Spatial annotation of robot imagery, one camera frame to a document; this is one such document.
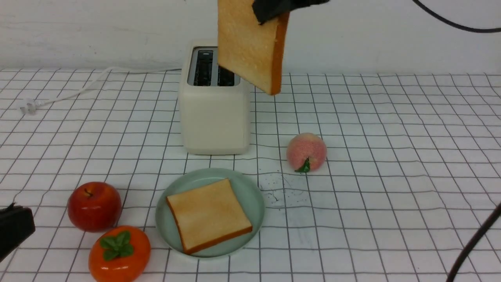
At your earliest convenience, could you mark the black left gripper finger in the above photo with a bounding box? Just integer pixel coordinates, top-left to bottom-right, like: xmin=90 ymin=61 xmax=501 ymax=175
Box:
xmin=0 ymin=203 xmax=36 ymax=261

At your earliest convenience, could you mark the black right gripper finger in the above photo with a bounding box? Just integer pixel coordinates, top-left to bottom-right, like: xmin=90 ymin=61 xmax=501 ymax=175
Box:
xmin=252 ymin=0 xmax=329 ymax=25

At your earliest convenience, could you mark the toast slice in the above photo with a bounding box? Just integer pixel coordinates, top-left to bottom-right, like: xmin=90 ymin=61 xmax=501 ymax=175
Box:
xmin=166 ymin=178 xmax=253 ymax=255
xmin=218 ymin=0 xmax=289 ymax=95

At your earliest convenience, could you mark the cream white toaster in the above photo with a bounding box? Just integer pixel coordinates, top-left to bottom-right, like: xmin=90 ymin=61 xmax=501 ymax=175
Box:
xmin=178 ymin=39 xmax=251 ymax=155

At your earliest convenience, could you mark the red apple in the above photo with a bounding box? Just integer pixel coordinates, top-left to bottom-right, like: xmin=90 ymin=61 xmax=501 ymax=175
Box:
xmin=67 ymin=181 xmax=122 ymax=233

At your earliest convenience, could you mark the orange persimmon with green leaves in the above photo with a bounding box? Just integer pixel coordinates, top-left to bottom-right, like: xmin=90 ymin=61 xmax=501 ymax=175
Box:
xmin=88 ymin=225 xmax=151 ymax=282

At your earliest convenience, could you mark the pink peach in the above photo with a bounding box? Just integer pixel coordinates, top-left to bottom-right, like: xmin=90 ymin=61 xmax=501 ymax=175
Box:
xmin=286 ymin=132 xmax=327 ymax=173

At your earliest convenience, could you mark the pale green plate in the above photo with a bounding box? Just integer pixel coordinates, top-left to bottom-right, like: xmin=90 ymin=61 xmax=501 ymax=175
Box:
xmin=155 ymin=168 xmax=265 ymax=259

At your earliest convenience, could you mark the white toaster power cord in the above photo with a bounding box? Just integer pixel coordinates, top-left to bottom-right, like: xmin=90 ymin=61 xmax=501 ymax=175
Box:
xmin=20 ymin=67 xmax=182 ymax=115

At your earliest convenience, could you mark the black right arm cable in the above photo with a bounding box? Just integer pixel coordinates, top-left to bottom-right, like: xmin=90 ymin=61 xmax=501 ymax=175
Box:
xmin=413 ymin=0 xmax=501 ymax=282

